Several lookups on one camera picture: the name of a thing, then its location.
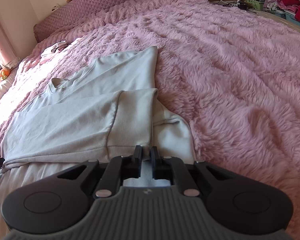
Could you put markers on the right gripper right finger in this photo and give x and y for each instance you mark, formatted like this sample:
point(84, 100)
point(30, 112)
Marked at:
point(175, 171)

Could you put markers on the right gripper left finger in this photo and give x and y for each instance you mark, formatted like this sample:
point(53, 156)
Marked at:
point(117, 171)

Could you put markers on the white t-shirt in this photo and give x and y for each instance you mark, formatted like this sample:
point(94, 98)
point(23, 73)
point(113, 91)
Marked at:
point(104, 110)

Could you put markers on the small pink folded clothes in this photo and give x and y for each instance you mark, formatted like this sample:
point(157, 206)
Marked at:
point(55, 48)

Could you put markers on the orange plush toy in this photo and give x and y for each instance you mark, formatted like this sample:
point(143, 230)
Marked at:
point(4, 73)

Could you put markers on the pink fluffy blanket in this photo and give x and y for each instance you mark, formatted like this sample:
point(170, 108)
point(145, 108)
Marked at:
point(232, 75)

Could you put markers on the pink curtain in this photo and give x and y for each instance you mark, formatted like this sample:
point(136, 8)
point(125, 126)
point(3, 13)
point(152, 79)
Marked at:
point(8, 57)

